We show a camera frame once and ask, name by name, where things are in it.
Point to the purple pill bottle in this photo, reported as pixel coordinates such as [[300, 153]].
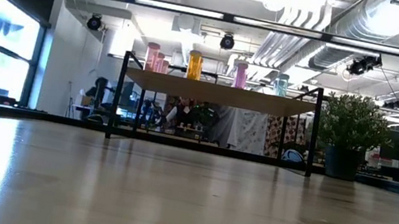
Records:
[[240, 75]]

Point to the teal green pill bottle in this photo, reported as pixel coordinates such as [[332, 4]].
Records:
[[281, 84]]

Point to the small cardboard box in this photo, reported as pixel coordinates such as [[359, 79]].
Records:
[[85, 101]]

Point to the person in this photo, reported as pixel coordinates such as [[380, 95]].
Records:
[[181, 119]]

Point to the white hanging cloth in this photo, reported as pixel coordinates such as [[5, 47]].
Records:
[[247, 130]]

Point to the black track spotlight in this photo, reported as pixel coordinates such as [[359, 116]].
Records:
[[364, 65]]

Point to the blue white round object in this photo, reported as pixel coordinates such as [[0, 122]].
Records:
[[292, 156]]

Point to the potted green plant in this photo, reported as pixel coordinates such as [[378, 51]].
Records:
[[349, 126]]

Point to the black ceiling camera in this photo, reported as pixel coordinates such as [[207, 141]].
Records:
[[94, 22], [227, 41]]

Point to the wooden shelf black metal frame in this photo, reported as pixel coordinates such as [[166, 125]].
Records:
[[219, 94]]

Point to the black aluminium rig frame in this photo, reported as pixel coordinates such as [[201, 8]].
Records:
[[58, 120]]

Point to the silver ventilation duct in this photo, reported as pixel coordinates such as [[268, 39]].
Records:
[[362, 29]]

